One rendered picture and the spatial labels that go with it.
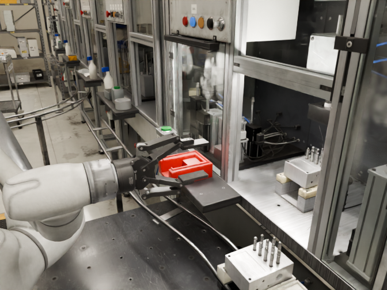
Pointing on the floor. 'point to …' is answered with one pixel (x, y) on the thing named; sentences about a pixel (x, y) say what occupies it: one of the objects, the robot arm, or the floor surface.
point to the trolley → (13, 106)
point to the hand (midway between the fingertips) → (196, 160)
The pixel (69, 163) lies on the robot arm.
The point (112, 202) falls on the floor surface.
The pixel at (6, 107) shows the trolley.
